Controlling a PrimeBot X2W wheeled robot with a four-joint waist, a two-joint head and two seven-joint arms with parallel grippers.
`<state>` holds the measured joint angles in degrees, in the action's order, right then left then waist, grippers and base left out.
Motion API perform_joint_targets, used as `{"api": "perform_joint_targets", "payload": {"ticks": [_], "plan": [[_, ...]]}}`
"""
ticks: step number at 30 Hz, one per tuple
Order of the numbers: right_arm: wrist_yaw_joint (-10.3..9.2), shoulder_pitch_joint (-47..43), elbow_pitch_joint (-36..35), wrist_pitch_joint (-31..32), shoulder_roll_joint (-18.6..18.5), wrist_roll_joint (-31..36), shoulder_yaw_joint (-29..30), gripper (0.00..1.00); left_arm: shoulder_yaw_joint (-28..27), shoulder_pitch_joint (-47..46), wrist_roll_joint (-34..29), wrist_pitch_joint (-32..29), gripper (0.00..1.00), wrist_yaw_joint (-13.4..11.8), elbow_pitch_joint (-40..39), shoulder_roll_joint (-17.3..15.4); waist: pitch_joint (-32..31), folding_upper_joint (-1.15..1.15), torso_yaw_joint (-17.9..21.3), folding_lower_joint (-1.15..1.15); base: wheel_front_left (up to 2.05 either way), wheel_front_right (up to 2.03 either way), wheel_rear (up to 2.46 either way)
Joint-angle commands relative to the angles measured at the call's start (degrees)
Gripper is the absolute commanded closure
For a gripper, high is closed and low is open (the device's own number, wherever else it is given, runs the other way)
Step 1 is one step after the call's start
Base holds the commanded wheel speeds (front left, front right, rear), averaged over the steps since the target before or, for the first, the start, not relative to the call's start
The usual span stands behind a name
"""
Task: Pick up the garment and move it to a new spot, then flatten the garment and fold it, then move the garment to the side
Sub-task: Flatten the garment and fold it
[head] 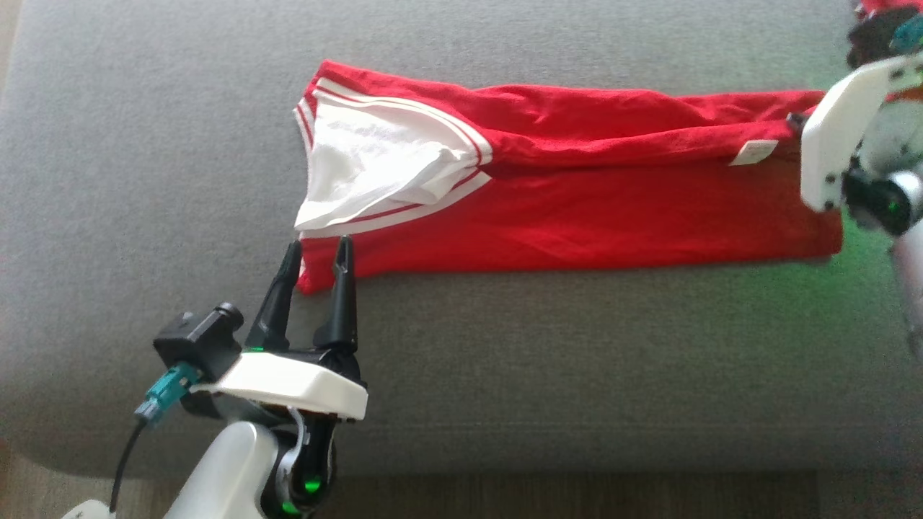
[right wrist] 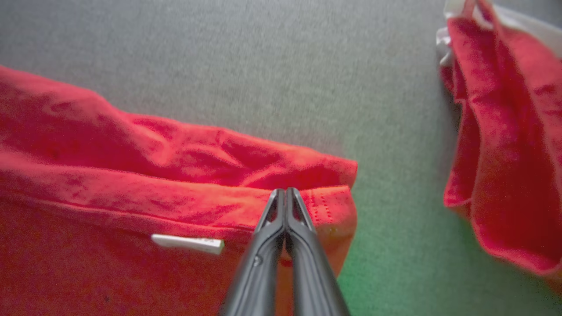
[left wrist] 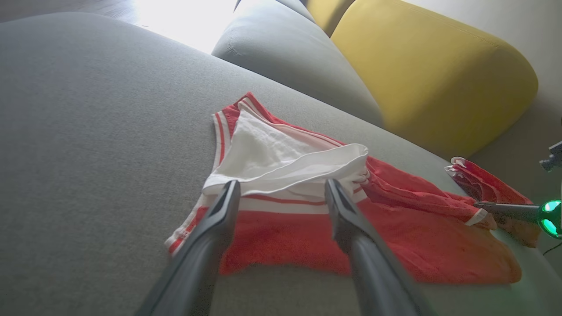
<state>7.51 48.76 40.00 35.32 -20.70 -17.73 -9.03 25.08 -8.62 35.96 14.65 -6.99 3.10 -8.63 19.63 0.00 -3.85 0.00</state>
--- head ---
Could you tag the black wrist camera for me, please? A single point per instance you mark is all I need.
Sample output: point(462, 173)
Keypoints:
point(195, 339)
point(872, 40)

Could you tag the teal camera connector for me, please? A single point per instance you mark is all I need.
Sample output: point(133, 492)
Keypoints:
point(167, 393)
point(910, 32)

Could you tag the large grey sofa ottoman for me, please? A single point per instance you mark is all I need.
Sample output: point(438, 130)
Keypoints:
point(505, 375)

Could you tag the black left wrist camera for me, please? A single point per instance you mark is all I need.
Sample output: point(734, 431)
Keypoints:
point(195, 339)

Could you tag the red shirt with white sleeves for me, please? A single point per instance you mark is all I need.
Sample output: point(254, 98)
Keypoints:
point(577, 209)

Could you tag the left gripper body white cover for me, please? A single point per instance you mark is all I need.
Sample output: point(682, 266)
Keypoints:
point(288, 382)

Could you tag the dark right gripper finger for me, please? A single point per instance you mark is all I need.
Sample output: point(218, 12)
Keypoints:
point(798, 122)

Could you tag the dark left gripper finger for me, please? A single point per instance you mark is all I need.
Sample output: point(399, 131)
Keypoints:
point(277, 310)
point(342, 310)

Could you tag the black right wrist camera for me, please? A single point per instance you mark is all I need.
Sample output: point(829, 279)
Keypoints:
point(872, 40)

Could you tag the teal left camera connector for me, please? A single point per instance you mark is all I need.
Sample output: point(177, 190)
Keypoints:
point(167, 393)

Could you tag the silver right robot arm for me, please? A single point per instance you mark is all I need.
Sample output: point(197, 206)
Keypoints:
point(912, 274)

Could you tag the red shorts with white trim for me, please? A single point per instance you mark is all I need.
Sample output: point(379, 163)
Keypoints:
point(883, 6)

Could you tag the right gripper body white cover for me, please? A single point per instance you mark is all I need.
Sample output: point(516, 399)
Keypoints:
point(836, 130)

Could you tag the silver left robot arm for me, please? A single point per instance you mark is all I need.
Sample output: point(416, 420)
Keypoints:
point(231, 468)

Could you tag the teal right camera connector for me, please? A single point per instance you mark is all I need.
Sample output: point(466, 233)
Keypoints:
point(910, 32)

